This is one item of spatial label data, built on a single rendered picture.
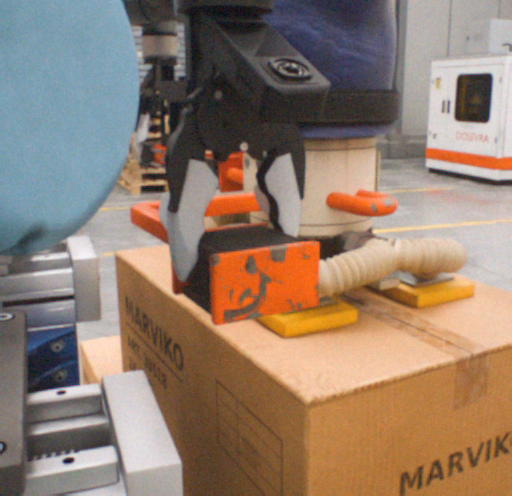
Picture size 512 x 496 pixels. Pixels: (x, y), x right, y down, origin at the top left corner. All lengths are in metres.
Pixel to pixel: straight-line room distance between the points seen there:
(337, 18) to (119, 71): 0.52
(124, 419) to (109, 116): 0.24
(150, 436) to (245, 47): 0.26
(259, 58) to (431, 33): 11.93
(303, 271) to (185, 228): 0.09
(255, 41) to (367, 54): 0.36
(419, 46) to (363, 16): 11.39
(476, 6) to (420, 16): 1.23
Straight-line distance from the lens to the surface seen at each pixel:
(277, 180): 0.48
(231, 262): 0.42
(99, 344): 1.74
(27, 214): 0.23
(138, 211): 0.68
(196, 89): 0.45
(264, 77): 0.38
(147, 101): 1.37
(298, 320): 0.68
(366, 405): 0.60
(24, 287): 0.85
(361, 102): 0.75
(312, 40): 0.74
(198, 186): 0.45
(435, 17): 12.38
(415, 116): 12.14
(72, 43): 0.24
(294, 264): 0.45
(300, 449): 0.59
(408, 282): 0.81
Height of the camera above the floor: 1.21
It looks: 13 degrees down
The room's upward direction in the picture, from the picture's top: straight up
